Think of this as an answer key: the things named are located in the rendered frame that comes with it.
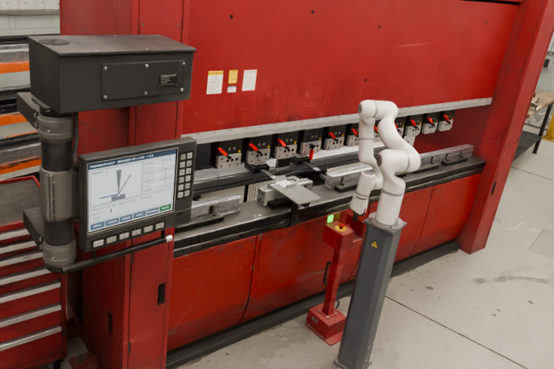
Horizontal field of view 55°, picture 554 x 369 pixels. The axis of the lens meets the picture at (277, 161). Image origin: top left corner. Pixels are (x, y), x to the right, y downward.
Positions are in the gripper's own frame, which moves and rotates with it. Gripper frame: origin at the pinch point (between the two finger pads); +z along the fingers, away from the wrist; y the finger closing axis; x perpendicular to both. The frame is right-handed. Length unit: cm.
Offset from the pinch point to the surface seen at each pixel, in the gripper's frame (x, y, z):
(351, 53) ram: 3, -38, -92
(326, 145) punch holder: -4.5, -33.2, -34.7
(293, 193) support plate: -38.6, -19.6, -14.4
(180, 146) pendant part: -141, 14, -76
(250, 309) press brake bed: -56, -18, 65
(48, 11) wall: -26, -472, -4
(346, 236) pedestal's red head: -11.6, 5.9, 7.2
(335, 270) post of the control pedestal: -7.8, 2.5, 36.5
